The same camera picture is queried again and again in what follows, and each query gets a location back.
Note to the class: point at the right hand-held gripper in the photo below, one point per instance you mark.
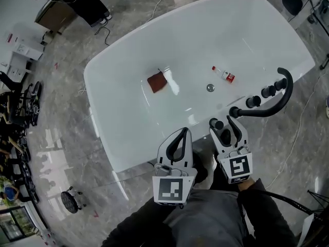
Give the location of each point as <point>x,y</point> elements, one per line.
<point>237,165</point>

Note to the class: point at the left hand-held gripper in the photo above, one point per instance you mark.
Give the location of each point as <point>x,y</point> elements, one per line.
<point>171,186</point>

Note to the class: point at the person's left forearm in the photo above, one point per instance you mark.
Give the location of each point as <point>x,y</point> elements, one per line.
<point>138,228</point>

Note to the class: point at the person's right forearm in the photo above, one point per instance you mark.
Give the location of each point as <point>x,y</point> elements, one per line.
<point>267,220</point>

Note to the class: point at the white bathtub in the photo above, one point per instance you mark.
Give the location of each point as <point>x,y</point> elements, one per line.
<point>195,35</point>

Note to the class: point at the person's dark legs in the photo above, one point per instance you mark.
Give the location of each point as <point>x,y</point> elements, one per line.
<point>201,170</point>

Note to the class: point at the black faucet knob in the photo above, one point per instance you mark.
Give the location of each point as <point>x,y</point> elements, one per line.
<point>280,84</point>
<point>253,102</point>
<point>268,91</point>

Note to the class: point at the round metal drain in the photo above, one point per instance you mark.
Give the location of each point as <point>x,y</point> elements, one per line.
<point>210,87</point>

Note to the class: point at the clear bottle with red cap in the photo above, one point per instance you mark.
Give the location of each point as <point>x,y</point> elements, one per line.
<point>226,75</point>

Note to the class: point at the red-brown cloth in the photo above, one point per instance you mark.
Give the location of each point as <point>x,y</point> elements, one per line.
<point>156,83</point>

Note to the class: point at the black curved faucet spout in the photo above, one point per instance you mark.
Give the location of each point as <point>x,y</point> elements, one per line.
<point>290,86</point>

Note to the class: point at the person's grey clothing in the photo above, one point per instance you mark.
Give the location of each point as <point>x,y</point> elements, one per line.
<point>205,220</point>

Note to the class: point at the black tripod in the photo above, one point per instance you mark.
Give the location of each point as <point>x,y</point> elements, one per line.
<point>318,199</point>

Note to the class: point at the white sheet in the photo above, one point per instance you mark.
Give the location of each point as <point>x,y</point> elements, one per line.
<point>308,228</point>

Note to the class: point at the black round stool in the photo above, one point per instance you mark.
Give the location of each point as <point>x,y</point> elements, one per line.
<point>69,201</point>

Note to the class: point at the pile of black equipment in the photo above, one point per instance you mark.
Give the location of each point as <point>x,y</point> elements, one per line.
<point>23,117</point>

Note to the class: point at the brown wooden box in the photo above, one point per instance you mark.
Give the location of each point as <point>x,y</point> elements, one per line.
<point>55,17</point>

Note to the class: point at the dark framed window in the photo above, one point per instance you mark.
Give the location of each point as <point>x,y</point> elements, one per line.
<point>15,224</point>

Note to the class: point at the white cabinet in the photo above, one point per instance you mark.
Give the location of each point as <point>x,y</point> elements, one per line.
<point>19,55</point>

